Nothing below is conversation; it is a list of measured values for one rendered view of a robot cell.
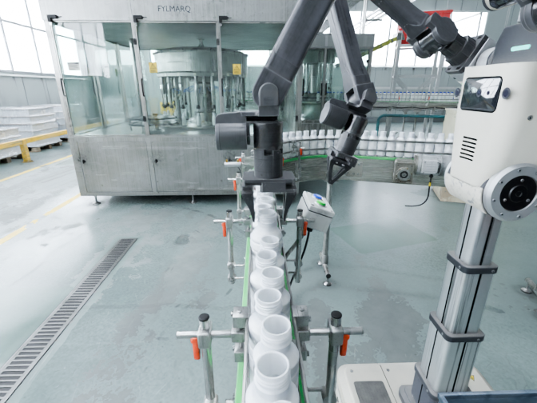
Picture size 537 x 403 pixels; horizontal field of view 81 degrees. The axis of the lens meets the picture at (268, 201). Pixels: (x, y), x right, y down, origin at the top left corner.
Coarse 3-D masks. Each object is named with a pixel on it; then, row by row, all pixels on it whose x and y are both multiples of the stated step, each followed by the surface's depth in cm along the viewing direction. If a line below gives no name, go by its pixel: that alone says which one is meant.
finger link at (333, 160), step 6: (330, 150) 91; (330, 156) 90; (330, 162) 89; (336, 162) 89; (342, 162) 89; (330, 168) 90; (348, 168) 90; (330, 174) 91; (342, 174) 91; (330, 180) 92; (336, 180) 92
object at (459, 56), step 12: (456, 36) 95; (468, 36) 96; (480, 36) 96; (444, 48) 100; (456, 48) 96; (468, 48) 96; (480, 48) 95; (456, 60) 98; (468, 60) 96; (456, 72) 100
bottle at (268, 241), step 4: (264, 236) 62; (268, 236) 63; (272, 236) 62; (264, 240) 62; (268, 240) 63; (272, 240) 63; (276, 240) 62; (260, 244) 61; (264, 244) 60; (268, 244) 59; (272, 244) 60; (276, 244) 60; (260, 248) 62; (264, 248) 60; (268, 248) 60; (272, 248) 60; (276, 248) 60; (276, 252) 60; (280, 256) 62; (280, 260) 61; (280, 264) 61; (256, 268) 62; (280, 268) 61
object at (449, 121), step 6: (450, 114) 419; (444, 120) 445; (450, 120) 417; (444, 126) 442; (450, 126) 414; (444, 132) 439; (450, 132) 411; (444, 138) 436; (438, 186) 444; (438, 192) 445; (444, 192) 424; (444, 198) 428; (450, 198) 426; (456, 198) 423
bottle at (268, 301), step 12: (264, 288) 46; (264, 300) 47; (276, 300) 46; (264, 312) 44; (276, 312) 44; (252, 324) 45; (252, 336) 45; (252, 348) 46; (252, 360) 46; (252, 372) 47
